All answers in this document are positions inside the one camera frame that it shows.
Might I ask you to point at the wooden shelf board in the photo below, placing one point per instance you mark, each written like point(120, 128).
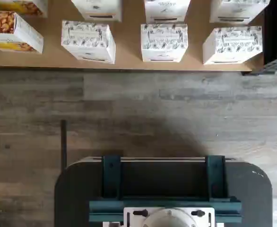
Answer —
point(129, 47)

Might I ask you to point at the black floor rod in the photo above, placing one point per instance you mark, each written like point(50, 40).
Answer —
point(63, 142)

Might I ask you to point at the white floral print box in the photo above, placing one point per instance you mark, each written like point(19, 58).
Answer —
point(240, 10)
point(96, 8)
point(86, 40)
point(167, 10)
point(163, 41)
point(233, 45)

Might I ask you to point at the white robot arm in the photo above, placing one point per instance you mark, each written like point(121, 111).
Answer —
point(169, 220)

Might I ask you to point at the white mounting plate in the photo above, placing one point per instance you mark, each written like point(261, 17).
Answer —
point(129, 221)

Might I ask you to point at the teal metal frame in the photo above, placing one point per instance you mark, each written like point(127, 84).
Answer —
point(110, 177)

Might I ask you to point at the yellow granola box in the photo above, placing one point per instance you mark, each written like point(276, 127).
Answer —
point(22, 35)
point(22, 6)

